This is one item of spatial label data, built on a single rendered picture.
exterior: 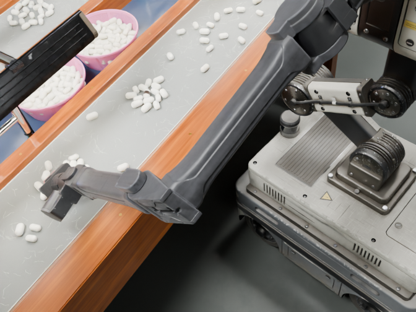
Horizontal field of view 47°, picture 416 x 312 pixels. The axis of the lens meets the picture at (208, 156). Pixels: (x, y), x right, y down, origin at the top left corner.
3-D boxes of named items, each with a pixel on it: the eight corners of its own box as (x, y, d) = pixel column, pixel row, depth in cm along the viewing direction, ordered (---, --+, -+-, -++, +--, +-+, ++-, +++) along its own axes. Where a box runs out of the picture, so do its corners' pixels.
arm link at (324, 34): (364, 8, 77) (345, -17, 74) (327, 57, 76) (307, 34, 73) (327, 11, 85) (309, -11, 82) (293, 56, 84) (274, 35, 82)
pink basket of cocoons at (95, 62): (158, 42, 181) (153, 21, 173) (111, 86, 169) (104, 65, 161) (106, 21, 192) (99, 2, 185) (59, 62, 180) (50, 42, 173)
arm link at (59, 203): (105, 185, 116) (77, 165, 112) (80, 227, 112) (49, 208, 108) (86, 186, 126) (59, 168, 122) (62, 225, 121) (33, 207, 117)
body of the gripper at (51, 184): (36, 189, 125) (45, 187, 119) (64, 162, 130) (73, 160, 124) (54, 206, 128) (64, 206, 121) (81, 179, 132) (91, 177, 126)
